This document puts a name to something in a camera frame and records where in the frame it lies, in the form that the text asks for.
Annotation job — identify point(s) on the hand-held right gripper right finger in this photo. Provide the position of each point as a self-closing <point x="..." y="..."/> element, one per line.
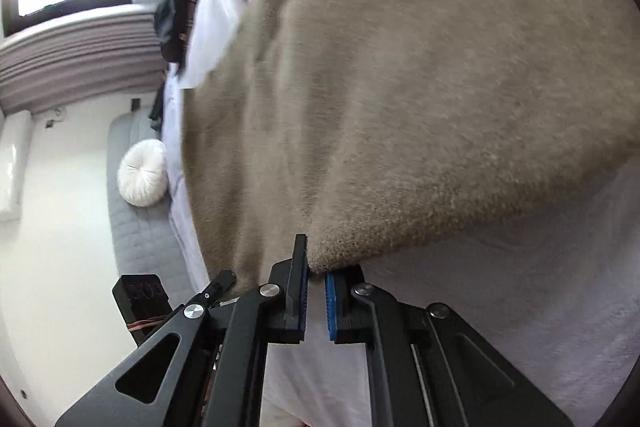
<point x="331" y="307"/>

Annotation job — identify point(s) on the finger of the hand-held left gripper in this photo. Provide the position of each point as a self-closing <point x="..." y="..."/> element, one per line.
<point x="220" y="284"/>

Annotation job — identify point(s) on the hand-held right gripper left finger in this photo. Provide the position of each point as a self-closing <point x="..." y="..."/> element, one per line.
<point x="295" y="307"/>

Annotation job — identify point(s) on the brown knit sweater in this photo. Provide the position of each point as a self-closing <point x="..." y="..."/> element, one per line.
<point x="400" y="107"/>

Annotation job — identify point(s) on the grey quilted mat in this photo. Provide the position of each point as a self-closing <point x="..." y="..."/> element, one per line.
<point x="135" y="232"/>

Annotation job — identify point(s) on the white round cushion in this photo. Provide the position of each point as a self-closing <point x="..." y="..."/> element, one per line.
<point x="142" y="172"/>

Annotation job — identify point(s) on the lavender embossed blanket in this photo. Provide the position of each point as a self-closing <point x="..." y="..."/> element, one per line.
<point x="500" y="307"/>

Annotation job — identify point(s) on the dark cloth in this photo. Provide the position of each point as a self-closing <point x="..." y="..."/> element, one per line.
<point x="156" y="107"/>

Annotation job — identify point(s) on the grey pleated curtain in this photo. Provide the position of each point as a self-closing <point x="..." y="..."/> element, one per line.
<point x="75" y="57"/>

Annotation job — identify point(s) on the black wall outlet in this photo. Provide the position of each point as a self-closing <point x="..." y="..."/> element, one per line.
<point x="136" y="105"/>

